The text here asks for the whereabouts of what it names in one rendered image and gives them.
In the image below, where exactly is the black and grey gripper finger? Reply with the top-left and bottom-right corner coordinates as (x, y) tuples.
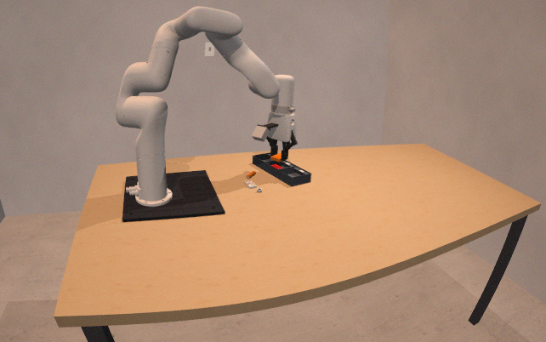
(266, 136), (278, 157)
(281, 132), (298, 161)

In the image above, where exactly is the dark grey rack of bins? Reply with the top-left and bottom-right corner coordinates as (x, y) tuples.
(253, 153), (311, 186)

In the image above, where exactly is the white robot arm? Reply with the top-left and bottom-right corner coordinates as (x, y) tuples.
(116, 7), (295, 207)

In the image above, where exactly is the white domino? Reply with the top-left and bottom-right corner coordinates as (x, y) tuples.
(244, 180), (257, 189)

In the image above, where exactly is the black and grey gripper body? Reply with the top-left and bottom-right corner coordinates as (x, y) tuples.
(267, 111), (296, 143)

